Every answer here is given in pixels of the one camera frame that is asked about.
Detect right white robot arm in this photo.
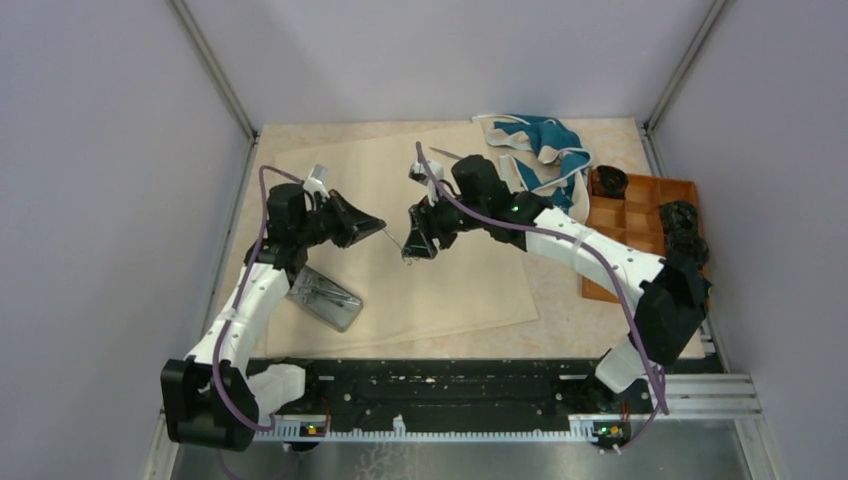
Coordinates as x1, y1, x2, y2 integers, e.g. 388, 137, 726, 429
402, 155, 711, 412

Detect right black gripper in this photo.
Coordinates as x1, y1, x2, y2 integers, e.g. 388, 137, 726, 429
402, 186, 488, 259

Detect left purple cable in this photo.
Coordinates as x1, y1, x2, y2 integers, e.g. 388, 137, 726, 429
211, 165, 306, 480

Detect steel surgical forceps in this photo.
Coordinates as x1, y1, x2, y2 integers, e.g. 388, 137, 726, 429
382, 228, 413, 266

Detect blue and beige cloth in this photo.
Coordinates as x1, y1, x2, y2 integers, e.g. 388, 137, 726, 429
472, 114, 593, 223

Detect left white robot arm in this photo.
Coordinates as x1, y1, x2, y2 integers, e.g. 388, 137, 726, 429
160, 165, 386, 452

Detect aluminium frame rail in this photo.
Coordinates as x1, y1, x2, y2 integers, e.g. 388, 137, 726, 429
158, 374, 764, 444

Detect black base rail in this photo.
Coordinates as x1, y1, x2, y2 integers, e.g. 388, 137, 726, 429
279, 358, 654, 434

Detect black rolled item top-left compartment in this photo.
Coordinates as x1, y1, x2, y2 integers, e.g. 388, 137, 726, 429
589, 165, 629, 200

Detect purple cable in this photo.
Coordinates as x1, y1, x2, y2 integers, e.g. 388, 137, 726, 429
415, 140, 670, 455
211, 165, 306, 480

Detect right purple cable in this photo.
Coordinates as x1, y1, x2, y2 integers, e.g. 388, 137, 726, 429
415, 140, 670, 455

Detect orange compartment tray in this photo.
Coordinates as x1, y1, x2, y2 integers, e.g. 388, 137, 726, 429
581, 173, 710, 305

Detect black rolled item middle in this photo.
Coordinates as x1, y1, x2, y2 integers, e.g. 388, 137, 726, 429
664, 230, 710, 268

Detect beige cloth drape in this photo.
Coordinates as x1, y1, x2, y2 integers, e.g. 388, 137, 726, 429
258, 122, 539, 357

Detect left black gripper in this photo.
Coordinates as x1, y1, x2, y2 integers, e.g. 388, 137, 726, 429
296, 188, 386, 248

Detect steel scissors in tray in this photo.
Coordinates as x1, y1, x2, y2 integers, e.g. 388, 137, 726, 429
297, 277, 360, 311

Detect black green rolled item upper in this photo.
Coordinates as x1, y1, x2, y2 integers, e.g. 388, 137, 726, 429
659, 200, 699, 234

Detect metal instrument tray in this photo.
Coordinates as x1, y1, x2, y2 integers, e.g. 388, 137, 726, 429
287, 266, 364, 333

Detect steel probe on drape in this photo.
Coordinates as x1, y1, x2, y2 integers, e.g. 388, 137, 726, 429
429, 147, 464, 160

